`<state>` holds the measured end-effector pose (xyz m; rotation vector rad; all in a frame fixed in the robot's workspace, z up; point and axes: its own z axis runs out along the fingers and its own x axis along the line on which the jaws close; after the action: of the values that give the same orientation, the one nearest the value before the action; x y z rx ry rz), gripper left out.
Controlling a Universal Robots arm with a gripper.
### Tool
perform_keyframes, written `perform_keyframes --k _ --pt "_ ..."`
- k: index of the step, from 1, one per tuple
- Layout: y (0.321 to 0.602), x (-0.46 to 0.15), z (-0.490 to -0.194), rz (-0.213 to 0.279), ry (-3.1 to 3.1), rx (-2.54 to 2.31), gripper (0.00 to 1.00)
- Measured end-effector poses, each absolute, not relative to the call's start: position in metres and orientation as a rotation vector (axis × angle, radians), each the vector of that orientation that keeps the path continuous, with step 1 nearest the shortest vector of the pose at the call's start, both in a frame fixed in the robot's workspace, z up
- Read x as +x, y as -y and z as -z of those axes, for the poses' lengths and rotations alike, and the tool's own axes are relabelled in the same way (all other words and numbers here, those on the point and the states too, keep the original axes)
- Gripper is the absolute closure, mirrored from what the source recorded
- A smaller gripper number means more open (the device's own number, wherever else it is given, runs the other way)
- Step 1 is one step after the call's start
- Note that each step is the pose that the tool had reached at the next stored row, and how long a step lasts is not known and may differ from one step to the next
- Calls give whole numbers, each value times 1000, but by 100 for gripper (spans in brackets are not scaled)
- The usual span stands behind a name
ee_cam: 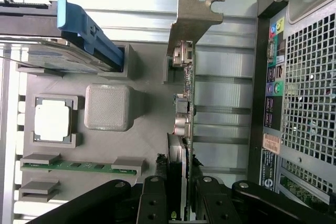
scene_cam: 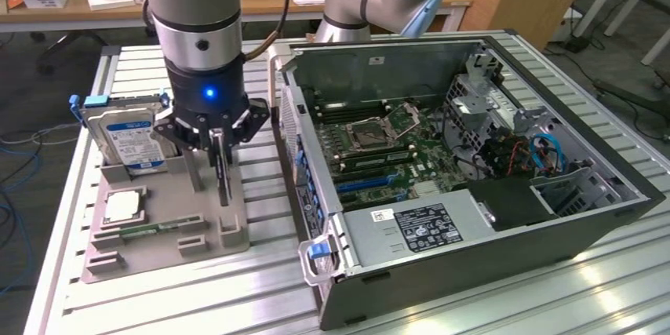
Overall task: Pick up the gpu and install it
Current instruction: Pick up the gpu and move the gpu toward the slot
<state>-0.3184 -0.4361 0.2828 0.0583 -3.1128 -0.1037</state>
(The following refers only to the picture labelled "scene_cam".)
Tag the blue expansion slot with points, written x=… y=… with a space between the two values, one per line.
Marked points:
x=366 y=190
x=363 y=181

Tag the grey plastic parts rack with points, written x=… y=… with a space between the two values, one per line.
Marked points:
x=167 y=201

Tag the black case lock slider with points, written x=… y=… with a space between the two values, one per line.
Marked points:
x=302 y=109

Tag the silver CPU chip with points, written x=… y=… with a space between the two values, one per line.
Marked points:
x=123 y=209

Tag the silver socket cover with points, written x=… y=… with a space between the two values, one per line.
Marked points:
x=411 y=108

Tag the silver bay bracket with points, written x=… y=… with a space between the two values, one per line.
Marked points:
x=570 y=194

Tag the hard disk blue label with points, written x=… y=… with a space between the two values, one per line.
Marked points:
x=131 y=143

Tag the blue disk caddy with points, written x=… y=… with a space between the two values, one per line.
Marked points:
x=94 y=100

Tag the silver drive cage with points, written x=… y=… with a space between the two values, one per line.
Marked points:
x=472 y=115

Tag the green motherboard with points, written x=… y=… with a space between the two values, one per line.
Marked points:
x=434 y=162

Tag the black stand base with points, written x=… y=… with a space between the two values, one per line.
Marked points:
x=638 y=95

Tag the blue slot clip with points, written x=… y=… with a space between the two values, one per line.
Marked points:
x=309 y=182
x=318 y=215
x=299 y=154

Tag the black floor box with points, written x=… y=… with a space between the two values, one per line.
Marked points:
x=576 y=44

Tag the installed dark RAM stick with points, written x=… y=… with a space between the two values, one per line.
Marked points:
x=377 y=154
x=379 y=164

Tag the black office chair base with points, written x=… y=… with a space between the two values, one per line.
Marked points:
x=58 y=49

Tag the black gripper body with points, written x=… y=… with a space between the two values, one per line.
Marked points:
x=210 y=84

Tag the white floor unit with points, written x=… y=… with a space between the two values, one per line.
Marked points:
x=568 y=29

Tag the black RAM slot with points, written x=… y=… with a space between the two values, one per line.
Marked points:
x=330 y=113
x=330 y=109
x=330 y=121
x=330 y=117

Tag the green RAM stick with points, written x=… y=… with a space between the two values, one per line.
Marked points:
x=151 y=229

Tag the silver chipset heatsink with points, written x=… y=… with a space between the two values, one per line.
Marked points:
x=430 y=189

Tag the black expansion slot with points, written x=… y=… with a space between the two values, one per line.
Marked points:
x=361 y=174

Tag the CPU socket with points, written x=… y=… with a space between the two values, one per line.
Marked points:
x=369 y=135

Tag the open black PC case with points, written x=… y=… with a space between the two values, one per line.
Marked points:
x=472 y=272

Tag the blue power supply latch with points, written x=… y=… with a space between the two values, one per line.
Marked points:
x=318 y=252

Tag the grey power supply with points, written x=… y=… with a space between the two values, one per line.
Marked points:
x=366 y=233

